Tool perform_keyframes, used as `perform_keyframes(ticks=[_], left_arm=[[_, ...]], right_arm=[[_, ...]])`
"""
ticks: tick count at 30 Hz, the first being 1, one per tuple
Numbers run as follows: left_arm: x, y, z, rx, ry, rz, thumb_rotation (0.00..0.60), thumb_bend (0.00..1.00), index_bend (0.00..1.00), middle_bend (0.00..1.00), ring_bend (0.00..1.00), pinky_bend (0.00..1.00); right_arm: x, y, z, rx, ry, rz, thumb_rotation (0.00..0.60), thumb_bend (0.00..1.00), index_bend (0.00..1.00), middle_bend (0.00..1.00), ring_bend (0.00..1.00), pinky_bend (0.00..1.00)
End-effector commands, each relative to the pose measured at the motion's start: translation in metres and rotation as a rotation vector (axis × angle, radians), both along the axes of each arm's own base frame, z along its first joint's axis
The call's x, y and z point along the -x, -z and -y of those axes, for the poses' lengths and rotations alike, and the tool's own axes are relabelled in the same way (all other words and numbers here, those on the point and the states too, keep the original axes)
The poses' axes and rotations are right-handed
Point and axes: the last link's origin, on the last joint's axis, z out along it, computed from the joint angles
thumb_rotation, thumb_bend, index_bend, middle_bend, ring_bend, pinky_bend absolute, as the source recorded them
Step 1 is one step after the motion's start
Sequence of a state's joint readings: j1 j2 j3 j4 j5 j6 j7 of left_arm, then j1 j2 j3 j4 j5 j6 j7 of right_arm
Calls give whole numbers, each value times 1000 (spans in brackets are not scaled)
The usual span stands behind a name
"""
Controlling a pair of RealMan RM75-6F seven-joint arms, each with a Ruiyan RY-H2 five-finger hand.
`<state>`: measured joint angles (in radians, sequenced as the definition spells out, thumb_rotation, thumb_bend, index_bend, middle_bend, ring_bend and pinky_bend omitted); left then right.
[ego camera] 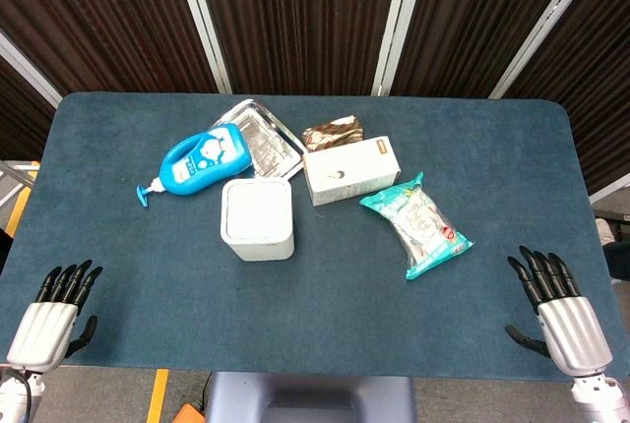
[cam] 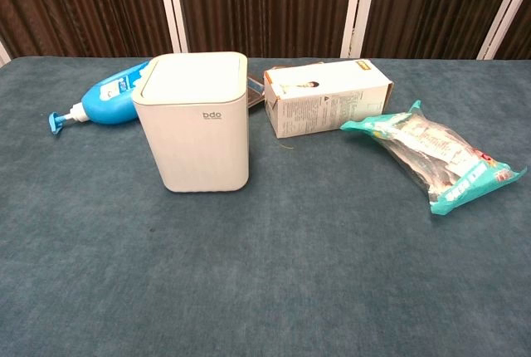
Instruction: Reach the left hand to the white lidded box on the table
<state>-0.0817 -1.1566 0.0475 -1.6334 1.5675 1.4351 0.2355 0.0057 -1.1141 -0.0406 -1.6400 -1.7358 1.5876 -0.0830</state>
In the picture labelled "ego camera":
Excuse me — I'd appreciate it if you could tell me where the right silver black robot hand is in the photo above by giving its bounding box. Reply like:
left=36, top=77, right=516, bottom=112
left=504, top=245, right=614, bottom=378

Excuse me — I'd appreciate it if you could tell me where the blue pump soap bottle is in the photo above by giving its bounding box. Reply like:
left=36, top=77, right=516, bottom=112
left=136, top=122, right=254, bottom=210

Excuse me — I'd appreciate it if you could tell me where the black cable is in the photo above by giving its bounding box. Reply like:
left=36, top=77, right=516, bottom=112
left=192, top=371, right=214, bottom=412

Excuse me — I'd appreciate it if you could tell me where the teal plastic snack bag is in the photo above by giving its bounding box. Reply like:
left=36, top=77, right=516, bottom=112
left=358, top=171, right=474, bottom=281

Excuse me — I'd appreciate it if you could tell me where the blue felt table mat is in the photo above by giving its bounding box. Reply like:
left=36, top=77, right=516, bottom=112
left=0, top=91, right=619, bottom=384

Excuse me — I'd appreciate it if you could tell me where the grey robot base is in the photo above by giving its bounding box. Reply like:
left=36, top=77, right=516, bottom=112
left=204, top=373, right=418, bottom=423

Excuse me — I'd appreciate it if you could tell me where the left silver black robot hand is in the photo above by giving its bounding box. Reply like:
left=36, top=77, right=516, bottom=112
left=6, top=259, right=104, bottom=374

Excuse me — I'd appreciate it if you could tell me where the crumpled gold foil wrapper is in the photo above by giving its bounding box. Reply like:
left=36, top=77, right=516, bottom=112
left=300, top=115, right=365, bottom=152

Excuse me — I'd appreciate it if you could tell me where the white square container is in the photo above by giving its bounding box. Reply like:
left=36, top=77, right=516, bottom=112
left=220, top=177, right=296, bottom=262

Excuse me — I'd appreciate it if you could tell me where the orange plastic object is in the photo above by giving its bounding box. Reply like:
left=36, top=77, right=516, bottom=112
left=171, top=402, right=206, bottom=423

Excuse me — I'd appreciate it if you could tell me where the silver metal tray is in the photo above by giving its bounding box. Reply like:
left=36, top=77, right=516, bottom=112
left=210, top=98, right=308, bottom=181

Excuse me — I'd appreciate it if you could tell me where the white cardboard box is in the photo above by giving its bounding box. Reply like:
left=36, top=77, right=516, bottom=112
left=301, top=135, right=402, bottom=208

